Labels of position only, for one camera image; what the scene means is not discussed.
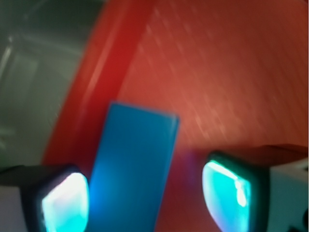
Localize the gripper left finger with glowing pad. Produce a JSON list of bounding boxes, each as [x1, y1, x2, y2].
[[0, 164, 89, 232]]

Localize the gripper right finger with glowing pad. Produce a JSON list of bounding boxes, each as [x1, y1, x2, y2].
[[202, 151, 309, 232]]

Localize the blue rectangular block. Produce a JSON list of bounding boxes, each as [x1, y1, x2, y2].
[[87, 103, 180, 232]]

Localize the red plastic tray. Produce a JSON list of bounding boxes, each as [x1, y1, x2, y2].
[[42, 0, 309, 232]]

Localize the grey sink basin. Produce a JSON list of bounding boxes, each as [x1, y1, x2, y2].
[[0, 0, 106, 167]]

